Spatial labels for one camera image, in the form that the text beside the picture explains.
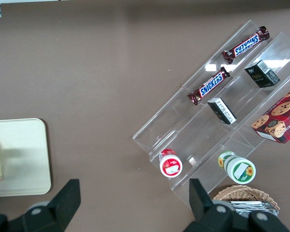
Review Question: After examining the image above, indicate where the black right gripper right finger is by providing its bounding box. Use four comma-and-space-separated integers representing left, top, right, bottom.
183, 178, 235, 232

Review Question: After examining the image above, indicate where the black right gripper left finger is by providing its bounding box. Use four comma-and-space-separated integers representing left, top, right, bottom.
8, 178, 82, 232

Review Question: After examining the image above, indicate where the light tan wicker basket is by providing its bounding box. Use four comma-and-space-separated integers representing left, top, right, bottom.
212, 185, 280, 214

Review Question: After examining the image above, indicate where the beige plastic tray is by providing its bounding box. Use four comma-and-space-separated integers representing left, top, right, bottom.
0, 117, 52, 198

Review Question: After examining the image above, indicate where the aluminium foil container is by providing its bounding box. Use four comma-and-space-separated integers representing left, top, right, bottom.
228, 200, 279, 216

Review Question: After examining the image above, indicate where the green lid yogurt cup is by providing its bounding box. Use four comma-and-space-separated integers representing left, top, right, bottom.
217, 151, 257, 185

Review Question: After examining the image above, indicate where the red lid yogurt cup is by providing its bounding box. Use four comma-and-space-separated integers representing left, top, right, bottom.
159, 148, 183, 178

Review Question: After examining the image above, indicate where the clear acrylic stepped shelf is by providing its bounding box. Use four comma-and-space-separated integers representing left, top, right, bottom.
132, 19, 290, 210

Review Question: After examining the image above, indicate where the small black box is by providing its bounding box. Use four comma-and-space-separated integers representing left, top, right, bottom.
207, 97, 238, 126
244, 59, 281, 89

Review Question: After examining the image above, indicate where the red chocolate chip cookie box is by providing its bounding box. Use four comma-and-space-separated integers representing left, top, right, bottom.
251, 82, 290, 145

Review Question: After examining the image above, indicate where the Snickers chocolate bar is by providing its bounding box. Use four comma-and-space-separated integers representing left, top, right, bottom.
187, 67, 231, 106
221, 26, 271, 65

